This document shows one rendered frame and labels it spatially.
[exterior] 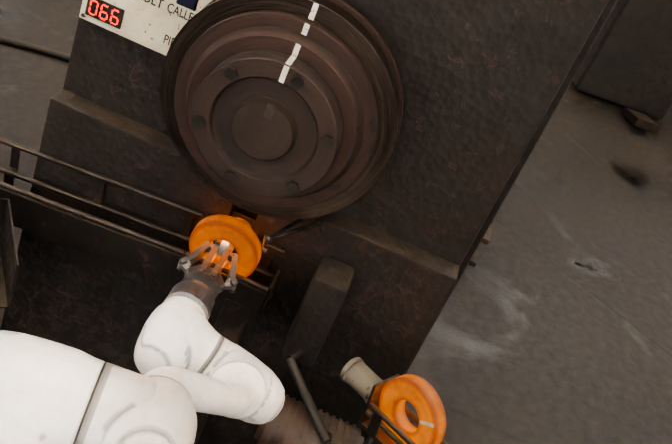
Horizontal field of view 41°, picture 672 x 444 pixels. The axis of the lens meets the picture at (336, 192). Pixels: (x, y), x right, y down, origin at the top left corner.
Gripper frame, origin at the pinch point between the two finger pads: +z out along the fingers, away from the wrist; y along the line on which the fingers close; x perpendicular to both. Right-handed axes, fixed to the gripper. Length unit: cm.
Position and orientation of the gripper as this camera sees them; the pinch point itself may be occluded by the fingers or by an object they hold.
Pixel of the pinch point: (227, 241)
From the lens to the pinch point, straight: 194.0
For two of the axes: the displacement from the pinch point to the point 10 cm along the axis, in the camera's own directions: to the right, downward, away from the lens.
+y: 9.2, 4.0, 0.0
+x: 3.4, -7.8, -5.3
